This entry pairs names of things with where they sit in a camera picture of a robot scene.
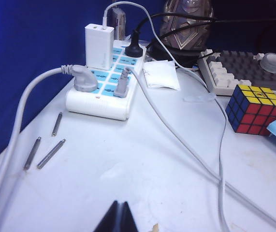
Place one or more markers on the white power strip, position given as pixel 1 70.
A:
pixel 99 106

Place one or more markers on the white charger block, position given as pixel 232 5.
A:
pixel 96 48

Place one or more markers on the grey plug adapter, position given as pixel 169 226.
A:
pixel 119 24

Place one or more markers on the colourful puzzle cube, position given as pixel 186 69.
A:
pixel 256 113

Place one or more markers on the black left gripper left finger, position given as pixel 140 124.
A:
pixel 110 217

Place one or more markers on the tan paper scrap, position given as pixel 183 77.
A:
pixel 155 228

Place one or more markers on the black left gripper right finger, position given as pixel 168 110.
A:
pixel 128 217

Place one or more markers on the silver metal standoff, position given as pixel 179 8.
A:
pixel 50 154
pixel 32 153
pixel 56 124

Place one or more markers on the silver robot figurine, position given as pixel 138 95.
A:
pixel 186 31

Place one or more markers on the grey and white keyboard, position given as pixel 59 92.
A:
pixel 239 65

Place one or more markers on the translucent white bottle cap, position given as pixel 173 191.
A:
pixel 273 62

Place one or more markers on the white paper sachet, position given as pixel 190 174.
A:
pixel 162 75

